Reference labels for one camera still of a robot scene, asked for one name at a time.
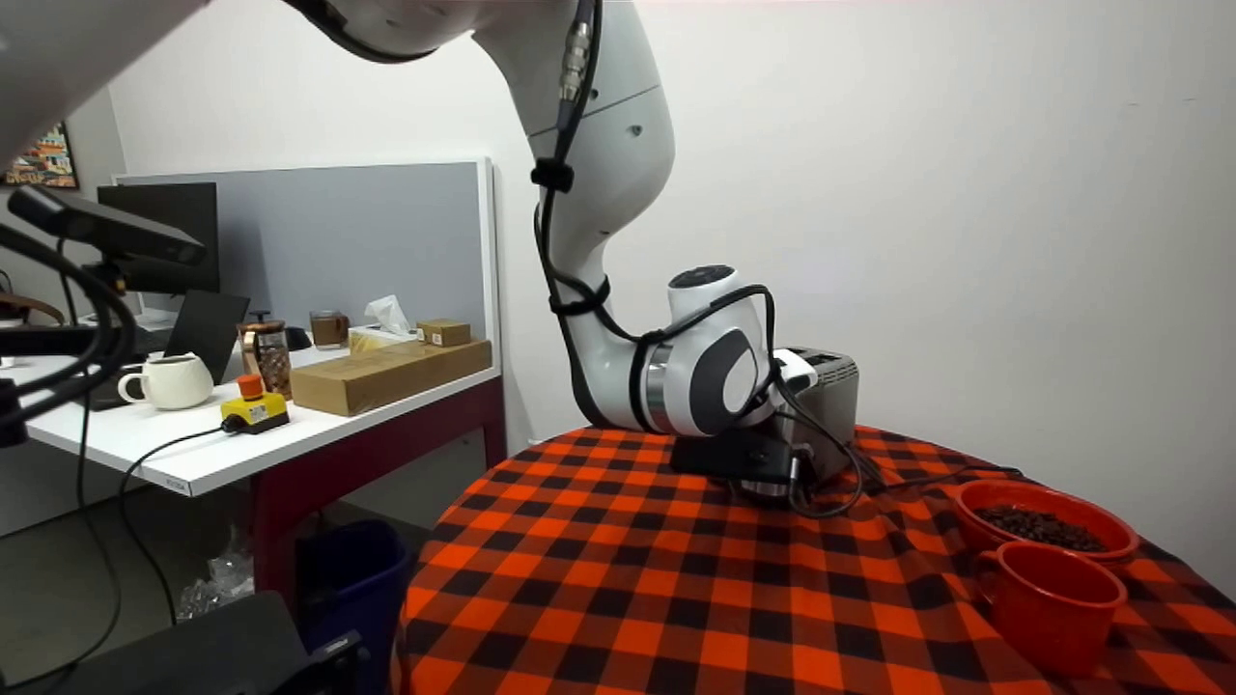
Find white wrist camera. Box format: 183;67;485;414
768;347;825;402

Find brown coffee beans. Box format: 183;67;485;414
982;503;1105;557

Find white mug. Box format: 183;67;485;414
114;347;221;415

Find framed wall picture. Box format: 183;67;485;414
0;118;86;195

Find orange black checkered tablecloth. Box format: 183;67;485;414
386;419;1236;695

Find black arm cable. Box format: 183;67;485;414
528;0;897;522

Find dark glass jar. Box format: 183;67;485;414
239;315;298;399

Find white desk with red legs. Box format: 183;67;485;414
19;364;509;610

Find blue waste bin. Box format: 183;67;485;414
294;512;422;695

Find grey partition panel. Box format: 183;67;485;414
114;159;504;378

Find black monitor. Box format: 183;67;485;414
92;177;226;293

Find tissue box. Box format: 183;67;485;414
344;293;431;364

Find small wooden block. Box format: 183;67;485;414
416;315;480;350

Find yellow red emergency stop button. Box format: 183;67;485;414
218;369;294;435

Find red cup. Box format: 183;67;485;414
978;538;1132;682

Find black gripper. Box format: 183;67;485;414
670;427;826;511

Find emergency stop cable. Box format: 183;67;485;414
0;419;231;695

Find flat cardboard box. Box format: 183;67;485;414
288;334;500;419

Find red bowl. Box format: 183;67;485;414
946;476;1145;576

